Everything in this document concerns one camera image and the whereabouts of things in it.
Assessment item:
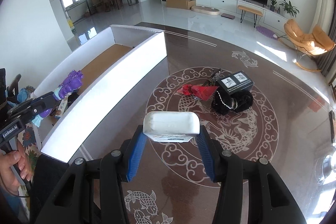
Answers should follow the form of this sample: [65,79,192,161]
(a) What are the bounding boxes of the floral cloth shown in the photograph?
[15,87,40,188]

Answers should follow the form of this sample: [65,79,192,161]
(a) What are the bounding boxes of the white cardboard sorting box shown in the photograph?
[34,25,167,162]

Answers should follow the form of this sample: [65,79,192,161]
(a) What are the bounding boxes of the white tv cabinet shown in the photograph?
[196,0,288,32]

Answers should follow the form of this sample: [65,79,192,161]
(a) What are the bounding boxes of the small black printed box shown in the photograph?
[216,71,255,96]

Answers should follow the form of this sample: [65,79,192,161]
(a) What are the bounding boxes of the orange lounge chair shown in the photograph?
[273,19,335,72]

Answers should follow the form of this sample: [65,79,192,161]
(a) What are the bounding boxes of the brown cardboard box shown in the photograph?
[166,0,196,10]

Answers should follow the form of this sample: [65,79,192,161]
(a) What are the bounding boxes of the green potted plant right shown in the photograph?
[280,0,299,18]

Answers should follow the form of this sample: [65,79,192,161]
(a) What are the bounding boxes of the person left hand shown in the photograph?
[0,150,33,196]

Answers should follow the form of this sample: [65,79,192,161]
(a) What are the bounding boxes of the small dark potted plant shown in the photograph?
[270,0,277,11]

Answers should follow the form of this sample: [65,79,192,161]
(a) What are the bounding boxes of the red pink pouch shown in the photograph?
[177,84,194,96]

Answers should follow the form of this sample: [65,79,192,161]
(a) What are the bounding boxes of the black velvet scrunchie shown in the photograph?
[211,89,253,115]

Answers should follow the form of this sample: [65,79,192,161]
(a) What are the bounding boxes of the red snack packet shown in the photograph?
[191,85,218,101]

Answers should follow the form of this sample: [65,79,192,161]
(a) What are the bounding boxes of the purple toy water gun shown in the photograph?
[32,70,84,127]

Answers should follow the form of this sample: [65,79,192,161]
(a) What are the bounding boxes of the white rectangular bottle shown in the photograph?
[142,111,201,143]

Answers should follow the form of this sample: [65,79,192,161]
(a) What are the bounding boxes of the small wooden bench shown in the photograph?
[238,5,264,28]

